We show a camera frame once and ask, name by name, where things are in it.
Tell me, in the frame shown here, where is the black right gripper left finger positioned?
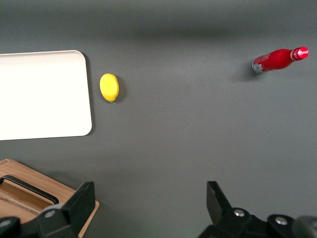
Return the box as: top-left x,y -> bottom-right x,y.
0,181 -> 96,238

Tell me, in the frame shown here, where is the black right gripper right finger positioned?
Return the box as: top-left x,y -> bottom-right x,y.
198,181 -> 317,238

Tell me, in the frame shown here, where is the wooden drawer cabinet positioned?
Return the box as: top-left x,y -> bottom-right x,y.
0,158 -> 100,238

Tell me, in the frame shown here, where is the wooden drawer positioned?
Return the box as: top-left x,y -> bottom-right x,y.
0,161 -> 97,238

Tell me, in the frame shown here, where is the white rectangular tray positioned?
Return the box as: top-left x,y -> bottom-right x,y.
0,50 -> 93,141

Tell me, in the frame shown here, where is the yellow lemon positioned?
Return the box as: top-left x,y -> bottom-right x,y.
99,73 -> 120,103

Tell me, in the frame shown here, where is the red soda bottle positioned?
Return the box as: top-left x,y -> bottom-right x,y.
252,46 -> 310,74

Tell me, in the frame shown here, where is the black metal drawer handle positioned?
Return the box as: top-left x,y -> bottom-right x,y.
0,175 -> 59,205

